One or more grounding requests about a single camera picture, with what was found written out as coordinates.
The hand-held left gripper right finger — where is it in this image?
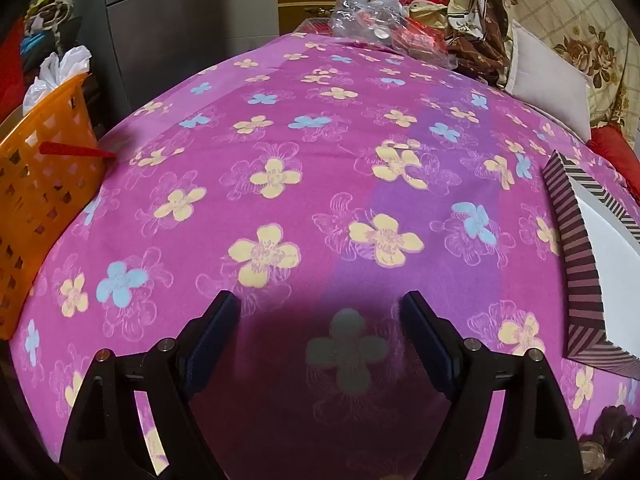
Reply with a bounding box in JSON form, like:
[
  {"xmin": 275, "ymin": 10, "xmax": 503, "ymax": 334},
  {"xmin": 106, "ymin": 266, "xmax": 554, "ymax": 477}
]
[{"xmin": 399, "ymin": 290, "xmax": 586, "ymax": 480}]

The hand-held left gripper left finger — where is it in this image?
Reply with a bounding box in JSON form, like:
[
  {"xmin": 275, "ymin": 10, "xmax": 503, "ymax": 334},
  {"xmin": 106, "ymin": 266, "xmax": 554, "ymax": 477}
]
[{"xmin": 59, "ymin": 290, "xmax": 242, "ymax": 480}]

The striped cardboard box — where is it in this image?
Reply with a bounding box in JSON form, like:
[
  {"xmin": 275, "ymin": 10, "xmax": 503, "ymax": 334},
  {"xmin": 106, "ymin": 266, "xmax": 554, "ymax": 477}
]
[{"xmin": 542, "ymin": 150, "xmax": 640, "ymax": 375}]

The pink floral bedsheet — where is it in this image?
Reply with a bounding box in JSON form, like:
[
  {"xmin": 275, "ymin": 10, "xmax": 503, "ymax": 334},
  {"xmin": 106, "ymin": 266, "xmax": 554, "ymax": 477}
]
[{"xmin": 10, "ymin": 30, "xmax": 640, "ymax": 480}]

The red plastic stick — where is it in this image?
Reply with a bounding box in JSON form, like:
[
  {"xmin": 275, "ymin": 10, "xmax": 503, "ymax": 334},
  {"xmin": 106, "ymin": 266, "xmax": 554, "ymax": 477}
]
[{"xmin": 39, "ymin": 142, "xmax": 117, "ymax": 160}]

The orange plastic basket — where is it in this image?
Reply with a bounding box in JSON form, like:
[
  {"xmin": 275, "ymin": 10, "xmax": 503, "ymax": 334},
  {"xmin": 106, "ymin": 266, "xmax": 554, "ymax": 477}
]
[{"xmin": 0, "ymin": 72, "xmax": 117, "ymax": 341}]

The red pillow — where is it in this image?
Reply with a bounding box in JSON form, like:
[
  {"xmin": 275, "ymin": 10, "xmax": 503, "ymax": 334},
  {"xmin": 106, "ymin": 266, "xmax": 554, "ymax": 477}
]
[{"xmin": 587, "ymin": 125, "xmax": 640, "ymax": 181}]

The white pillow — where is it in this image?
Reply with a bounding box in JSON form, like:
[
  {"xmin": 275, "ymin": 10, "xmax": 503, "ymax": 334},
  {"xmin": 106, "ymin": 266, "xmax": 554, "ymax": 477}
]
[{"xmin": 504, "ymin": 21, "xmax": 593, "ymax": 138}]

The brown floral cloth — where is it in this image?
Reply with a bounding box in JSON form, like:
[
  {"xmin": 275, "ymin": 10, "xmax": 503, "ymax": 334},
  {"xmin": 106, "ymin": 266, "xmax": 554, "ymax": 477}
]
[{"xmin": 445, "ymin": 0, "xmax": 513, "ymax": 88}]

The red shiny packet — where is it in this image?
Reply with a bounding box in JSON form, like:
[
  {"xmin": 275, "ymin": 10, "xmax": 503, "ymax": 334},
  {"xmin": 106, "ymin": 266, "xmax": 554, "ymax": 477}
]
[{"xmin": 392, "ymin": 17, "xmax": 458, "ymax": 68}]

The grey wardrobe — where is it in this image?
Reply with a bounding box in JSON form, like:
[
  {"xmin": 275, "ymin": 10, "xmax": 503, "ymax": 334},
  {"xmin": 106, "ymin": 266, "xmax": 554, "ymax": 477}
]
[{"xmin": 70, "ymin": 0, "xmax": 281, "ymax": 131}]

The white plastic bag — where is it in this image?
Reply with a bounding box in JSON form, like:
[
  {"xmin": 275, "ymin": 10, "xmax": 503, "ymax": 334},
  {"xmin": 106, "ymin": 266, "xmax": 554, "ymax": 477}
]
[{"xmin": 22, "ymin": 45, "xmax": 93, "ymax": 116}]

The clear plastic bag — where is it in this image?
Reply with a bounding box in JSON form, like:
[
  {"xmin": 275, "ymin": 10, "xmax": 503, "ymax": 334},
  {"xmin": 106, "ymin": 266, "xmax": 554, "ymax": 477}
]
[{"xmin": 330, "ymin": 0, "xmax": 416, "ymax": 43}]

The red-hatted plush doll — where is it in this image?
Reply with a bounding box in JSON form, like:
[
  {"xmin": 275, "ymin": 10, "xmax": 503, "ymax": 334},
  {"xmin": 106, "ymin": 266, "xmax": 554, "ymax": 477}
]
[{"xmin": 407, "ymin": 0, "xmax": 453, "ymax": 26}]

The beige rose-print quilt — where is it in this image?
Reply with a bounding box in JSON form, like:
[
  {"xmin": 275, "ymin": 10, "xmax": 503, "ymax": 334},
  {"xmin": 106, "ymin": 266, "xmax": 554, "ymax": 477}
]
[{"xmin": 500, "ymin": 0, "xmax": 640, "ymax": 141}]

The pile of patterned clothes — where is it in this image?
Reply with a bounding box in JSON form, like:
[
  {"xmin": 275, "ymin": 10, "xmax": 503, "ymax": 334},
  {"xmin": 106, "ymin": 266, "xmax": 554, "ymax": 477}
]
[{"xmin": 20, "ymin": 0, "xmax": 76, "ymax": 61}]

